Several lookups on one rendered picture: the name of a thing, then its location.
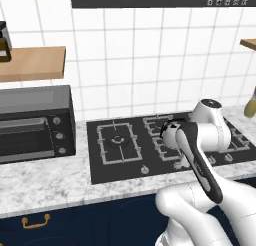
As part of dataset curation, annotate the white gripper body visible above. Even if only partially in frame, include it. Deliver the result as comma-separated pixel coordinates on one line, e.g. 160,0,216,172
179,155,193,170

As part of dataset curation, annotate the black gas hob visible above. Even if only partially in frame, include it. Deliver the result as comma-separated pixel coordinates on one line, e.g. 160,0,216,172
85,113,256,186

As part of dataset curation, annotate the yellow-green hanging tool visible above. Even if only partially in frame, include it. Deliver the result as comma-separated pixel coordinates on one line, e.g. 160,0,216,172
243,87,256,119

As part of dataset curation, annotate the navy cupboard front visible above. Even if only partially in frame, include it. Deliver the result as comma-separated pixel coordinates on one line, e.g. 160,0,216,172
0,177,256,246

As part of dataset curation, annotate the black toaster oven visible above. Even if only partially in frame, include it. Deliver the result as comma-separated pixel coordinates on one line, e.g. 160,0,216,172
0,84,77,165

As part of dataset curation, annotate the dark jar with black lid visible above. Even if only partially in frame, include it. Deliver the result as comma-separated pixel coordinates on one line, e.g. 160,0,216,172
0,21,13,63

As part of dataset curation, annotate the small wooden wall shelf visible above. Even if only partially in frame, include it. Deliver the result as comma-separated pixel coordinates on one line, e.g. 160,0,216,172
239,38,256,52

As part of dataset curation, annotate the gold drawer handle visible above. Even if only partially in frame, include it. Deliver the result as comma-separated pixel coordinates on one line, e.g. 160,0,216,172
21,213,52,230

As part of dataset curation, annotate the wide wooden wall shelf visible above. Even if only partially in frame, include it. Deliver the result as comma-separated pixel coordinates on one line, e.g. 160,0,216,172
0,46,67,83

